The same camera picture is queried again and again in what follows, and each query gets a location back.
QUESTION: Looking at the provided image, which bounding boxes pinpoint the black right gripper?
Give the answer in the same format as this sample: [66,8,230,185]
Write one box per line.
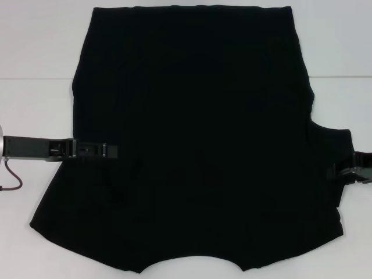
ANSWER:
[327,150,372,184]

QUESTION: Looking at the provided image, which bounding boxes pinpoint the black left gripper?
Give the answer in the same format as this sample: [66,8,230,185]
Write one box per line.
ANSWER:
[3,135,119,163]

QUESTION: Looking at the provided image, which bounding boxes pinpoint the black t-shirt with white print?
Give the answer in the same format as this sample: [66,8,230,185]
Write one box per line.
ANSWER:
[28,4,356,276]

